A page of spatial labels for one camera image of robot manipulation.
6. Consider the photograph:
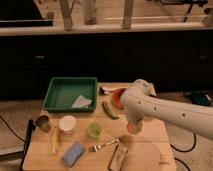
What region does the red orange apple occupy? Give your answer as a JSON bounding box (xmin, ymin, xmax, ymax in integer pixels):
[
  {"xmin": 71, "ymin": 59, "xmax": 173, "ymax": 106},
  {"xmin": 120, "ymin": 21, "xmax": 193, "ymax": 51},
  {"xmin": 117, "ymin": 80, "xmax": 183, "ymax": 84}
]
[{"xmin": 127, "ymin": 123, "xmax": 137, "ymax": 134}]

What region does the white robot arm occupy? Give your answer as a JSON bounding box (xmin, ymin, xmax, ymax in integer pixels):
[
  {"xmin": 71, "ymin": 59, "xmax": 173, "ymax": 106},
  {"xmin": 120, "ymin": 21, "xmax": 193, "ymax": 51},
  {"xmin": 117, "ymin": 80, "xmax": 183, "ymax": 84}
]
[{"xmin": 120, "ymin": 79, "xmax": 213, "ymax": 140}]

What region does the small green cup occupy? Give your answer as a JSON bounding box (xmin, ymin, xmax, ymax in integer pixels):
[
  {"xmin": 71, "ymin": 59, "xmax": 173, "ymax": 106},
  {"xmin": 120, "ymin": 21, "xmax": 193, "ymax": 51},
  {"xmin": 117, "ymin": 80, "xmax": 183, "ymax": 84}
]
[{"xmin": 86, "ymin": 122, "xmax": 102, "ymax": 139}]

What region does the white paper cup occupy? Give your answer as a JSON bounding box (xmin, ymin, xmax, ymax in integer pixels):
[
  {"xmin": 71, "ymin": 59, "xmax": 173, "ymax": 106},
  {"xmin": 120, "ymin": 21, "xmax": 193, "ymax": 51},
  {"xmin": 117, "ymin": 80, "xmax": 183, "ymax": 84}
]
[{"xmin": 59, "ymin": 116, "xmax": 76, "ymax": 134}]

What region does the metal cup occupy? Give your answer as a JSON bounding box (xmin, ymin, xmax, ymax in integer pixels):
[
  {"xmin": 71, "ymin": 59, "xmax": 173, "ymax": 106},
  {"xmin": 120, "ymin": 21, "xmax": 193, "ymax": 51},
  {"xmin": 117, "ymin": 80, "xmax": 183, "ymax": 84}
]
[{"xmin": 36, "ymin": 115, "xmax": 51, "ymax": 132}]

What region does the wooden rectangular block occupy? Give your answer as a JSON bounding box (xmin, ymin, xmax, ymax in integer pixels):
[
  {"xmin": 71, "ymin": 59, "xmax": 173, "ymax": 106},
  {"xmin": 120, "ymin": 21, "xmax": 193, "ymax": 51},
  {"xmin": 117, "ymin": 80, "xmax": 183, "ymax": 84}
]
[{"xmin": 108, "ymin": 143, "xmax": 128, "ymax": 171}]

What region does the orange bowl with contents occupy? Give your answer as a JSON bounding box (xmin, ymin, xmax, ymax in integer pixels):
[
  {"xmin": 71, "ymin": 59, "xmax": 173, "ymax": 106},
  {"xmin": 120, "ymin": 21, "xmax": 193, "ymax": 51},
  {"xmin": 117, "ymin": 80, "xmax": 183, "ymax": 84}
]
[{"xmin": 111, "ymin": 88, "xmax": 125, "ymax": 110}]

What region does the silver fork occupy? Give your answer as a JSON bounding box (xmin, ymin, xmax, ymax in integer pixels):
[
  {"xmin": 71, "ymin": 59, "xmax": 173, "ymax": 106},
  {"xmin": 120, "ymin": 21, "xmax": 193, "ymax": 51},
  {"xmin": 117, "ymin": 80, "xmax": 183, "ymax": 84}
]
[{"xmin": 88, "ymin": 139, "xmax": 120, "ymax": 152}]

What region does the white paper sheet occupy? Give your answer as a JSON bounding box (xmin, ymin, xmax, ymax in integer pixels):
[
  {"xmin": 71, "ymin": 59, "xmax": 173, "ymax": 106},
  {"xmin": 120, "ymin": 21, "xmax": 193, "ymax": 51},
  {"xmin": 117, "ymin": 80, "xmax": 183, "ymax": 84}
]
[{"xmin": 72, "ymin": 95, "xmax": 92, "ymax": 108}]

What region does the dark blue bag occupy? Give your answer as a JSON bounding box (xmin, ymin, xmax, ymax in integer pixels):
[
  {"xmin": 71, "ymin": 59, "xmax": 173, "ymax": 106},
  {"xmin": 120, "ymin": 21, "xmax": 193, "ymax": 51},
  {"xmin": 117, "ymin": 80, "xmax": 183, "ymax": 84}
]
[{"xmin": 190, "ymin": 92, "xmax": 212, "ymax": 106}]

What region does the blue sponge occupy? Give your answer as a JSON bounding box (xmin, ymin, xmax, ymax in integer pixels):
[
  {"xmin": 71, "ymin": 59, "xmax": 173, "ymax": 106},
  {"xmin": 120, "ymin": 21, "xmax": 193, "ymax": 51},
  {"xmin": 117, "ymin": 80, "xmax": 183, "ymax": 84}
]
[{"xmin": 61, "ymin": 142, "xmax": 85, "ymax": 167}]

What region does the green plastic tray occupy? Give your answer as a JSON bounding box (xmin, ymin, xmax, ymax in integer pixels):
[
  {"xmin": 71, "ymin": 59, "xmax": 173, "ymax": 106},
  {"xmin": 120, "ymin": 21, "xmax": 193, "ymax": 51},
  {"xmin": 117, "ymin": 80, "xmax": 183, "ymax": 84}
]
[{"xmin": 43, "ymin": 77, "xmax": 97, "ymax": 113}]

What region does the black cable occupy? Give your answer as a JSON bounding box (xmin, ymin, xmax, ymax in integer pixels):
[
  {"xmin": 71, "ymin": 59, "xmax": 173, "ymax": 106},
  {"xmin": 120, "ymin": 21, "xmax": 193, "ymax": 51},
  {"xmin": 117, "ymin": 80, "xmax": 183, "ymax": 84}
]
[{"xmin": 169, "ymin": 133, "xmax": 201, "ymax": 171}]

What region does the brush with white handle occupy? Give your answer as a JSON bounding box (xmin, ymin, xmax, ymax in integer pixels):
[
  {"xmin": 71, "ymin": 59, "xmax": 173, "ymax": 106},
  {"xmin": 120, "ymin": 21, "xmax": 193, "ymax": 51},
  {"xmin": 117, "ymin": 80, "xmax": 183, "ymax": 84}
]
[{"xmin": 99, "ymin": 86, "xmax": 115, "ymax": 95}]

